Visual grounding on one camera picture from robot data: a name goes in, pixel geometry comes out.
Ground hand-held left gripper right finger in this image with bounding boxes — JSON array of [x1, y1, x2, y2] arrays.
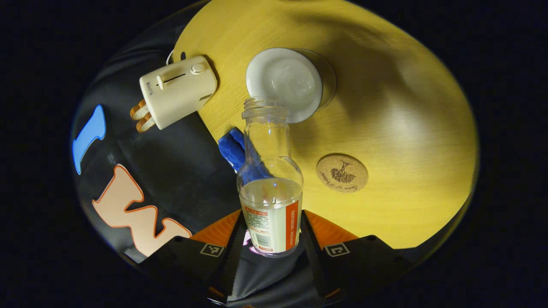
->
[[300, 210, 411, 300]]

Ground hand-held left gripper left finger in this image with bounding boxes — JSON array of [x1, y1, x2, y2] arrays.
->
[[141, 210, 247, 304]]

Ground clear water bottle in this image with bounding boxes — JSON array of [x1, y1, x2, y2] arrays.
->
[[237, 97, 304, 258]]

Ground round cork coaster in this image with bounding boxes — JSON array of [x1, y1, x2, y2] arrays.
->
[[316, 154, 369, 193]]

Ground cream teacup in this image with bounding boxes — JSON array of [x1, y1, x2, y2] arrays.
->
[[246, 47, 323, 124]]

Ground black backdrop cloth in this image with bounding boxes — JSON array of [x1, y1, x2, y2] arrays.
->
[[71, 9, 326, 306]]

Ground blue towel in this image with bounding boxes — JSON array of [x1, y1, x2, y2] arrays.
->
[[218, 127, 274, 184]]

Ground cream toaster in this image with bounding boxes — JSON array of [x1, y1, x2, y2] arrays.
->
[[140, 56, 218, 130]]

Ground cream saucer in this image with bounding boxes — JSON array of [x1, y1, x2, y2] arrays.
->
[[295, 48, 337, 111]]

